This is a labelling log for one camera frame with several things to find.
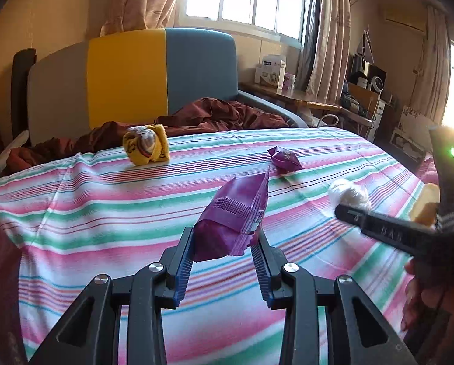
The small purple packet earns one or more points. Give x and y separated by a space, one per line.
284 159

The striped bed sheet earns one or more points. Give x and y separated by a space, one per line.
64 222

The pink quilt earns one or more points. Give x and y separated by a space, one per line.
427 171

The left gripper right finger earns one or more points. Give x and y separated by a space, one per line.
356 331

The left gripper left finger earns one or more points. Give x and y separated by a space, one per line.
88 332

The pink curtain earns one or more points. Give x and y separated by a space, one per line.
332 51

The purple snack packet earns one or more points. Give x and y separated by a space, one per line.
230 221

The wooden desk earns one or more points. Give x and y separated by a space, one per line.
290 97

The maroon blanket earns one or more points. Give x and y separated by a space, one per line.
205 115

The grey yellow blue headboard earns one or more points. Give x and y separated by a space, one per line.
131 77

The person's right hand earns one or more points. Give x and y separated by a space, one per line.
417 297

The far yellow sponge block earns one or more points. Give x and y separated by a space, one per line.
424 210

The white appliance box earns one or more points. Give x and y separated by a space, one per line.
273 71

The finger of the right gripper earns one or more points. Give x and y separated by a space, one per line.
405 236

